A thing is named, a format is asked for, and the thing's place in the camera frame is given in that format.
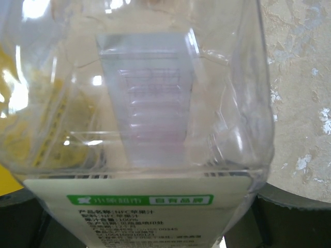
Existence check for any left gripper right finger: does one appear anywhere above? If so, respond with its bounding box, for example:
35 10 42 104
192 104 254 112
224 184 330 247

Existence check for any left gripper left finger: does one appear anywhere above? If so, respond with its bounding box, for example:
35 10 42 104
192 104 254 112
1 190 86 248

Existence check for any clear plastic bottle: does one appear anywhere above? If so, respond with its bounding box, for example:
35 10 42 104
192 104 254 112
1 1 274 247

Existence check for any yellow plastic shopping basket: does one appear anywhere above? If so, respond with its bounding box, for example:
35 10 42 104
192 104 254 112
0 165 23 196

